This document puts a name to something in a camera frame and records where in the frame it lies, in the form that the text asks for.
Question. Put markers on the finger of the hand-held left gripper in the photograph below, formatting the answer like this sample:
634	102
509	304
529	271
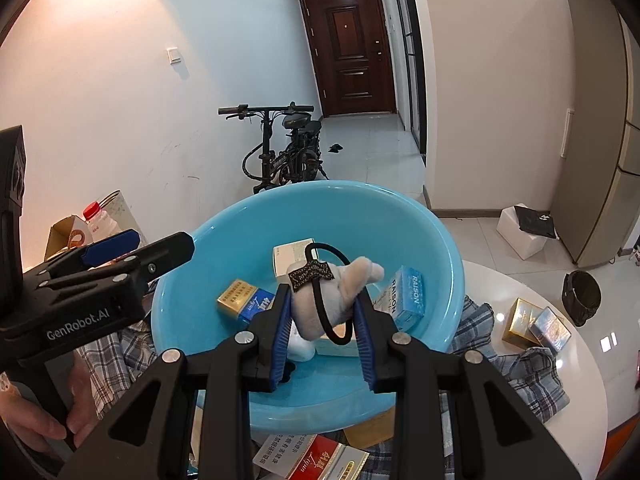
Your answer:
110	246
165	255

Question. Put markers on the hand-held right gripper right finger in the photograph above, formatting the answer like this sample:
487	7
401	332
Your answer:
365	345

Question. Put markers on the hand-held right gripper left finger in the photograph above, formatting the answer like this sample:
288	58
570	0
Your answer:
277	340

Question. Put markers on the blue plastic basin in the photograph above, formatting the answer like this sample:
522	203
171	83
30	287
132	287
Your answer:
240	230

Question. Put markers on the person's left hand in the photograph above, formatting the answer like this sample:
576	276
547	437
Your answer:
85	390

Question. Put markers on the red cap milk carton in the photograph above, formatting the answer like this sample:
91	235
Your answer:
102	227

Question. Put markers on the white round object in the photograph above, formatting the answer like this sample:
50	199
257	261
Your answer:
302	350

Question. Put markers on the brown pretzel print box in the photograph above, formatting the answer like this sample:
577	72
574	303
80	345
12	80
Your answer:
62	240

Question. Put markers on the small gold blue cigarette pack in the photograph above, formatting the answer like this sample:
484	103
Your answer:
240	300

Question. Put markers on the blue white box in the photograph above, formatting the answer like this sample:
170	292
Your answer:
407	295

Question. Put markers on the white green box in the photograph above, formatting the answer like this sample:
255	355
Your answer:
287	257

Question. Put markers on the tan cardboard box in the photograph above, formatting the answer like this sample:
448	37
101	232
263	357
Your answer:
370	430

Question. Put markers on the white printed paper box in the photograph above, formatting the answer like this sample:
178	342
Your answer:
272	452

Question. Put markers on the plaid shirt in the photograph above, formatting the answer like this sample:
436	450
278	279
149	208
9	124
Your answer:
480	330

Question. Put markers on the red white cigarette carton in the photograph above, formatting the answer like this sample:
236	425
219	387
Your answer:
325	460

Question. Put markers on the gold box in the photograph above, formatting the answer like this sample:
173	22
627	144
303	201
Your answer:
517	322

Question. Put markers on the black folding bicycle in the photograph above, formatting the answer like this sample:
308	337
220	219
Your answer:
295	155

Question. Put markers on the white box black cloth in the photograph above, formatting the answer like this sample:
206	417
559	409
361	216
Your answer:
515	237

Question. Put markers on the silver box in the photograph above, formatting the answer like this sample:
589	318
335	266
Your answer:
550	330

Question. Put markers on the small black cloth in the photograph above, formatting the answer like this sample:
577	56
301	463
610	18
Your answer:
335	148

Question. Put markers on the black bag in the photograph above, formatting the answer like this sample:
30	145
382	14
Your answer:
535	222

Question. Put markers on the black trash bin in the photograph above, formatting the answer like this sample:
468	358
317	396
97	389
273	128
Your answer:
582	297

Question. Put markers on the brown wooden door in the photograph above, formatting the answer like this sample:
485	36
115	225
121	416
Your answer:
350	50

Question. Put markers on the black framed glass door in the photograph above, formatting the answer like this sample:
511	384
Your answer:
412	60

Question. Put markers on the grey green cabinet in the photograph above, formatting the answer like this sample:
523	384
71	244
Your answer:
590	135

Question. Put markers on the white light switch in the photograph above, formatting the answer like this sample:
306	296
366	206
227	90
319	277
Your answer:
174	55

